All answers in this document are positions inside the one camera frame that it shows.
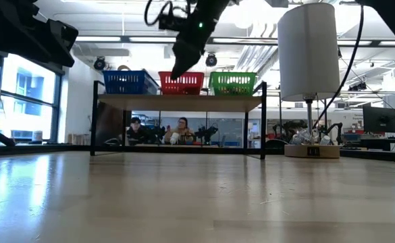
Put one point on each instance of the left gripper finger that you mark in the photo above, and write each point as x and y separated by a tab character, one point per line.
182	67

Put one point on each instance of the red plastic basket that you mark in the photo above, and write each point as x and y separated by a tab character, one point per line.
190	82

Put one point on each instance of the green plastic basket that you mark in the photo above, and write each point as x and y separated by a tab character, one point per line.
232	83

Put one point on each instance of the beige rubber band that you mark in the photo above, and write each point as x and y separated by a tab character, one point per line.
124	67

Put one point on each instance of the blue plastic basket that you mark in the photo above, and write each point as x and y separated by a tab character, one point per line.
126	82

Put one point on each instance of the black background robot arm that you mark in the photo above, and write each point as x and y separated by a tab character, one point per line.
206	132
290	127
335	130
156	133

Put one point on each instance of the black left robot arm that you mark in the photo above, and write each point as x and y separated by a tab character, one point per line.
214	10

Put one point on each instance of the black background desk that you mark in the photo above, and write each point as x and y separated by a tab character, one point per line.
379	153

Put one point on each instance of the black ceiling spotlight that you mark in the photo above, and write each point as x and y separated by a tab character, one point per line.
211	60
100	64

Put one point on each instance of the wooden shelf riser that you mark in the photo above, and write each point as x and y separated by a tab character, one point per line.
183	103

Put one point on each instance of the long ceiling light bar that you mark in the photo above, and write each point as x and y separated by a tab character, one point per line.
143	39

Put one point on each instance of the person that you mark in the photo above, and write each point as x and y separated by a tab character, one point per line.
183	130
137	130

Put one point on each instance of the white plastic bottle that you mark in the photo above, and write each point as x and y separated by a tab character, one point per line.
174	138

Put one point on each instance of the white shade table lamp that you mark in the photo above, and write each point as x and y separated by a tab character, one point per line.
308	50

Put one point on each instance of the bright window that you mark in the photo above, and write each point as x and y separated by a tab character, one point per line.
28	101

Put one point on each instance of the black computer monitor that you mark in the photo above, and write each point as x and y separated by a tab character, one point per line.
379	119

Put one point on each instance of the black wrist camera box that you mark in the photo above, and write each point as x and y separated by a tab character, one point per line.
171	23

